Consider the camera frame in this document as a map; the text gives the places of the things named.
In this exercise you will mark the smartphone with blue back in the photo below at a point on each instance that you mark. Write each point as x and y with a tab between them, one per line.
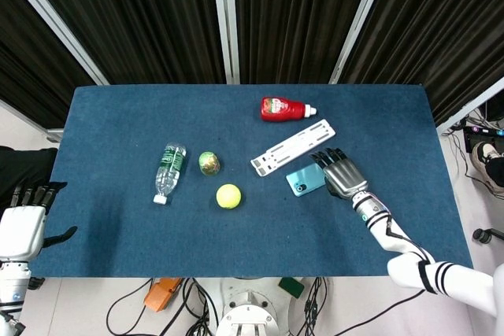
305	183

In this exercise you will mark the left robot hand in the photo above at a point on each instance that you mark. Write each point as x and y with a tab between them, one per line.
19	230

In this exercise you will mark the orange box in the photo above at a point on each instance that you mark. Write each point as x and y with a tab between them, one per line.
161	292

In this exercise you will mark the white plastic slotted bracket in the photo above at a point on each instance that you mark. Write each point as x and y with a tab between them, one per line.
293	147

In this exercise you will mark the green block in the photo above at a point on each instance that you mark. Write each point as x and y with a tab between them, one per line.
292	285

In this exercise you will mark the white partition frame post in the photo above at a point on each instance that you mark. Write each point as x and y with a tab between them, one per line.
51	17
360	17
225	17
470	108

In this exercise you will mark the blue table cloth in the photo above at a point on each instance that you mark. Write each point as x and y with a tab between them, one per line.
118	135

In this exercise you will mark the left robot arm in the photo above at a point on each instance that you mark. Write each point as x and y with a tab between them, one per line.
12	292

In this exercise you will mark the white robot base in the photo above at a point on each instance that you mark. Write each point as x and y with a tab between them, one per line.
252	308

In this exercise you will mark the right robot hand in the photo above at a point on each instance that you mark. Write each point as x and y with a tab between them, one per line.
343	176

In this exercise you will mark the yellow tennis ball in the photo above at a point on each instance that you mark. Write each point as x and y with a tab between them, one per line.
228	196

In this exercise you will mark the black clothed person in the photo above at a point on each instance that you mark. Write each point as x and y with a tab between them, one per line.
21	167

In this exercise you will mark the black and white sneaker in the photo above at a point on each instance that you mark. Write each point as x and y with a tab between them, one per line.
486	163

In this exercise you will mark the green foil wrapped egg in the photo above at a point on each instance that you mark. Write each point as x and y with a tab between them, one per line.
209	163

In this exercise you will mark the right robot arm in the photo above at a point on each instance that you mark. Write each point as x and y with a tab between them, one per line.
417	249

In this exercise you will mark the clear plastic water bottle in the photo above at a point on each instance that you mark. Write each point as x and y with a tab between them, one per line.
169	172

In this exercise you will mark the red ketchup bottle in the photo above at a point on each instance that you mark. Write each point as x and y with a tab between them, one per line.
283	108

